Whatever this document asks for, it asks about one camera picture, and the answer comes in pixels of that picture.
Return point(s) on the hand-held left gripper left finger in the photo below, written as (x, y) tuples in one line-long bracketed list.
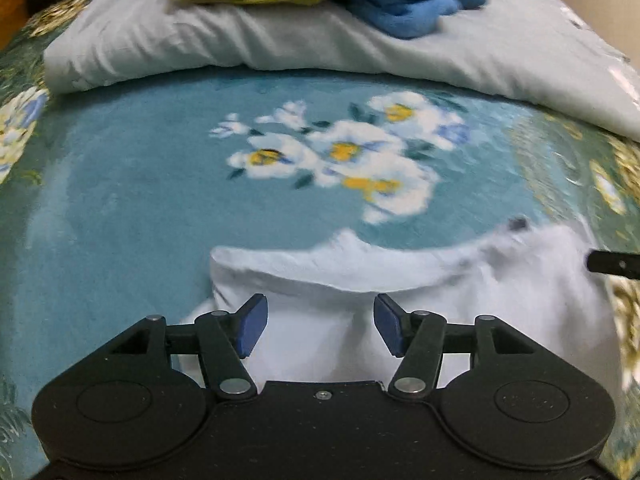
[(252, 325)]

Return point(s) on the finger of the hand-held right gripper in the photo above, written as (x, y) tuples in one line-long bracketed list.
[(612, 262)]

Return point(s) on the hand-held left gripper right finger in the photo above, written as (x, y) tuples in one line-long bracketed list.
[(387, 325)]

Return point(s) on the white long-sleeve shirt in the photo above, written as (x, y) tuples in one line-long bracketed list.
[(450, 300)]

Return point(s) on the teal floral bed blanket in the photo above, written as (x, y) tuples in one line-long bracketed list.
[(125, 210)]

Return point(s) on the grey floral duvet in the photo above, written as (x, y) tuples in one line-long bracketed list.
[(250, 40)]

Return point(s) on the blue sweater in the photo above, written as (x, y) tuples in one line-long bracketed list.
[(405, 10)]

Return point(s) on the orange wooden headboard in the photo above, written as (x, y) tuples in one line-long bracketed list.
[(10, 0)]

